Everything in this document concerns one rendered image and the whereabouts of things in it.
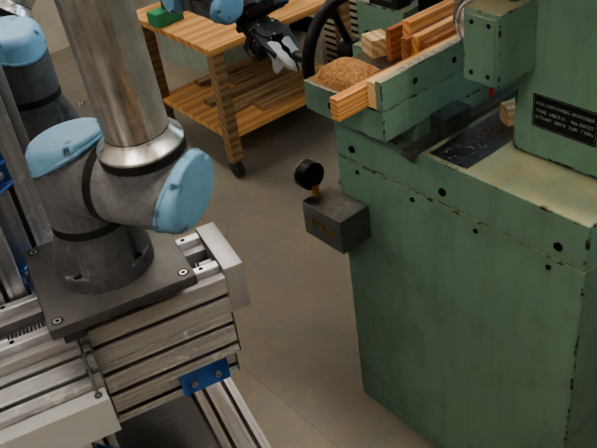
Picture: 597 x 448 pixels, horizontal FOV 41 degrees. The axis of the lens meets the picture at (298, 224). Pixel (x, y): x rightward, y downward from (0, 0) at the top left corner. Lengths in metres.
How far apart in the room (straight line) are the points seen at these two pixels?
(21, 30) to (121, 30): 0.66
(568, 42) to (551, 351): 0.53
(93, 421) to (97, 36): 0.55
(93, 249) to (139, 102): 0.28
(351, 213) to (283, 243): 1.00
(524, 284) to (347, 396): 0.79
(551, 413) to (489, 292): 0.26
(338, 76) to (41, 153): 0.57
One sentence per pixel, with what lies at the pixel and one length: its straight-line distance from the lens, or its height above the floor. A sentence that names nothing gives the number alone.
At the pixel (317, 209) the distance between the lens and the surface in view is 1.61.
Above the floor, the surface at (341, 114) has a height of 0.91.
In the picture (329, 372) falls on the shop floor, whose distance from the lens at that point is 2.13.
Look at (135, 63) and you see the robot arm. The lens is 0.96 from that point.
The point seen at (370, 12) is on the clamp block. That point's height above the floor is 0.94.
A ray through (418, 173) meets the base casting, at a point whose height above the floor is 0.75.
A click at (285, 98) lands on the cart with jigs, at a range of 3.02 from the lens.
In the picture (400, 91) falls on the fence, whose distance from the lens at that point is 1.36.
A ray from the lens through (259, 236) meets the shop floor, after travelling 2.62.
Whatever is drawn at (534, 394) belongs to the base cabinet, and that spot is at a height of 0.38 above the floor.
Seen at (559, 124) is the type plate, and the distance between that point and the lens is 1.34.
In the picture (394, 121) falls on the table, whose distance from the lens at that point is 1.38.
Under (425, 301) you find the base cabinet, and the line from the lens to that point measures 1.63.
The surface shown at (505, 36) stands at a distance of 1.24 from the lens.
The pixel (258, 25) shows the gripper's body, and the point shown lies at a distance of 1.84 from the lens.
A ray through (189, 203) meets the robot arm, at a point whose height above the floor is 0.98.
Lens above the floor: 1.54
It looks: 36 degrees down
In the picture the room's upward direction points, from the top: 9 degrees counter-clockwise
